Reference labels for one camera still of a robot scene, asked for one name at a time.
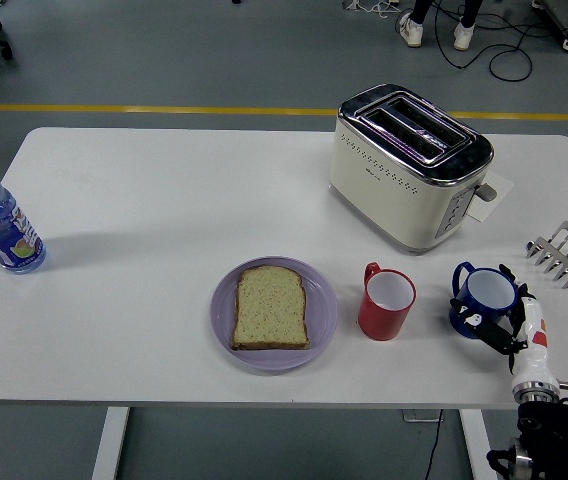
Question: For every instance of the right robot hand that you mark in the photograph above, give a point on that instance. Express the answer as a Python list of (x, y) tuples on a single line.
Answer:
[(534, 345)]

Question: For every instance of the blue enamel cup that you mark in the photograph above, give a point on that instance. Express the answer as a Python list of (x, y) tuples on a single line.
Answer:
[(484, 307)]

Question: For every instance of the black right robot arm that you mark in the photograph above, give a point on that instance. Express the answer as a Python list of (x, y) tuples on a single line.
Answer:
[(554, 430)]

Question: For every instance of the red enamel cup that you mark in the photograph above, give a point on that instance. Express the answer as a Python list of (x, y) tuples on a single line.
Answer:
[(381, 320)]

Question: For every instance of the slice of toast bread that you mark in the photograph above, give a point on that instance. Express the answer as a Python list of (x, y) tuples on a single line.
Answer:
[(270, 310)]

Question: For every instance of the metal toast rack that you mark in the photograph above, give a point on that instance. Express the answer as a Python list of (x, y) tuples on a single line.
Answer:
[(564, 250)]

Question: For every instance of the white table leg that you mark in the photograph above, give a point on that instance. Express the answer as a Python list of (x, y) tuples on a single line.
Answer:
[(110, 445), (476, 440)]

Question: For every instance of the white paper sheet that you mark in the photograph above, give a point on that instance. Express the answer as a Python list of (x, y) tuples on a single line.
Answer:
[(489, 207)]

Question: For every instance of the cream and chrome toaster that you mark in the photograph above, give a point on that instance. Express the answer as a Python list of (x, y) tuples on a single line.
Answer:
[(389, 195)]

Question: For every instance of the purple plate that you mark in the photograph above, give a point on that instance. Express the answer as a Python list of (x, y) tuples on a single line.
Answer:
[(321, 310)]

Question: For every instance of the person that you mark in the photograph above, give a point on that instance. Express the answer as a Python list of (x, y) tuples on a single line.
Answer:
[(414, 32)]

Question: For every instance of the yellow floor tape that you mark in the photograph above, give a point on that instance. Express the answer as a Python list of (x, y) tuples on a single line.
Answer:
[(164, 108)]

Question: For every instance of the plastic bottle with blue cap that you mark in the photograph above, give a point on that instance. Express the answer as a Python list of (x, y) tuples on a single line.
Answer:
[(4, 230)]

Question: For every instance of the grey bracket under table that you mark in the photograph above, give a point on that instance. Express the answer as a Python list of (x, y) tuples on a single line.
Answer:
[(416, 416)]

